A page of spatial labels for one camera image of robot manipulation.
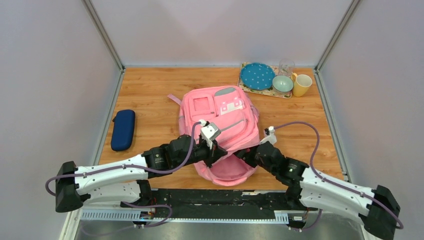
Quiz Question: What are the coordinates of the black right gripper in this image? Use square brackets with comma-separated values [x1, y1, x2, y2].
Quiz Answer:
[229, 135, 277, 177]

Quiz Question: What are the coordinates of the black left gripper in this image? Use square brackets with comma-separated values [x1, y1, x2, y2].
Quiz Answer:
[173, 137, 227, 169]

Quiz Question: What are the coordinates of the pink student backpack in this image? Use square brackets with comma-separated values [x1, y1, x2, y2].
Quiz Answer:
[167, 85, 261, 187]

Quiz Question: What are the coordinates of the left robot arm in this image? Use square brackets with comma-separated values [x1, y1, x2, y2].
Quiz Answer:
[52, 134, 228, 213]

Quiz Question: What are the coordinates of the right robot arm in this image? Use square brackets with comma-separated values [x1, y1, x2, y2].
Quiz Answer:
[235, 142, 400, 240]

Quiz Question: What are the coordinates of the patterned serving tray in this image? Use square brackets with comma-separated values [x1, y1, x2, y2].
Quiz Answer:
[236, 62, 292, 99]

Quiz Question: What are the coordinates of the light green bowl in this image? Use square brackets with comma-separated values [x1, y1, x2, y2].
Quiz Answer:
[272, 75, 294, 93]

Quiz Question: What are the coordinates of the blue polka dot plate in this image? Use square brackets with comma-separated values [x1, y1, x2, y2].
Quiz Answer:
[239, 62, 276, 91]

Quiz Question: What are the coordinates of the blue zippered pencil case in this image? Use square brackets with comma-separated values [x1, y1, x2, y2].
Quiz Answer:
[110, 109, 136, 152]

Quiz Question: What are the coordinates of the yellow mug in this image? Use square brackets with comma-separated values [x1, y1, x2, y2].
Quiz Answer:
[291, 73, 313, 97]

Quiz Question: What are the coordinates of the clear drinking glass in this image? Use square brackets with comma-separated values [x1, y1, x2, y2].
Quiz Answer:
[278, 58, 295, 77]

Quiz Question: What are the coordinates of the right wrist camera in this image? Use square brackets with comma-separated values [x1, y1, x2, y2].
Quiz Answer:
[260, 126, 277, 145]

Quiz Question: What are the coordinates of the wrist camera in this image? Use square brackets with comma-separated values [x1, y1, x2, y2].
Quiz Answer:
[260, 126, 277, 145]
[199, 119, 222, 149]

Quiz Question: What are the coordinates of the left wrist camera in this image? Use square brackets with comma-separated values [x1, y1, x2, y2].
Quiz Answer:
[199, 119, 222, 149]

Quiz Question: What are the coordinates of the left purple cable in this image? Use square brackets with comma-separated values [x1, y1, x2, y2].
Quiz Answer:
[44, 121, 203, 229]

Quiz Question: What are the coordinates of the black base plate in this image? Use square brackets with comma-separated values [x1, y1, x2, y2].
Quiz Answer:
[133, 188, 307, 220]

